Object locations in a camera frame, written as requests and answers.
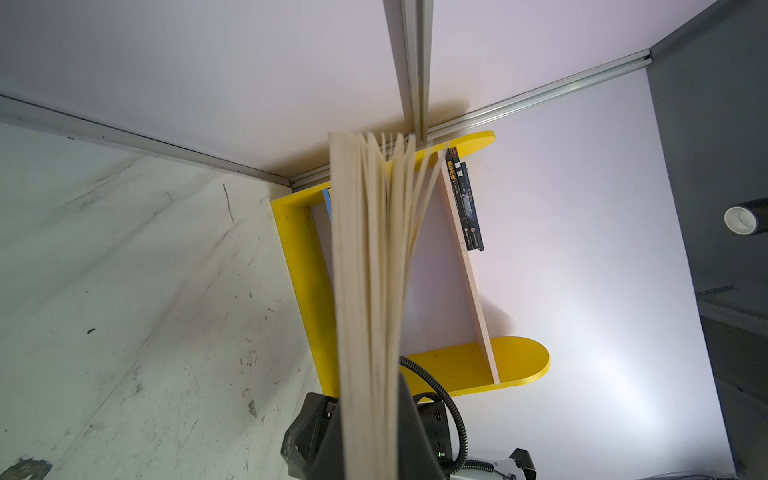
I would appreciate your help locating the yellow pink blue bookshelf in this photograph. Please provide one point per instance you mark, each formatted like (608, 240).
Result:
(444, 327)

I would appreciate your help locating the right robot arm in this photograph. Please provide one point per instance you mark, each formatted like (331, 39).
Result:
(518, 465)

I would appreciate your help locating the black book with barcode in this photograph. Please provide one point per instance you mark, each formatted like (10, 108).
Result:
(471, 221)

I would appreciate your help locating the black book yellow title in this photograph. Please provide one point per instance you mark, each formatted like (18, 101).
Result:
(450, 158)

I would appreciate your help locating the blue book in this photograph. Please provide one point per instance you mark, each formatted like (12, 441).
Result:
(379, 200)
(328, 202)

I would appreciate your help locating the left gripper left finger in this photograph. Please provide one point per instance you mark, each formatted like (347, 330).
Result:
(328, 464)

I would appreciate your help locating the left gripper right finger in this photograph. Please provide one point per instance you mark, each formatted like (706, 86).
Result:
(416, 458)

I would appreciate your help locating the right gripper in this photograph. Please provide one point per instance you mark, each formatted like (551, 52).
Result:
(304, 436)

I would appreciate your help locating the ceiling spotlight upper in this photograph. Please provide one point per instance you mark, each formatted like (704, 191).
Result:
(748, 218)

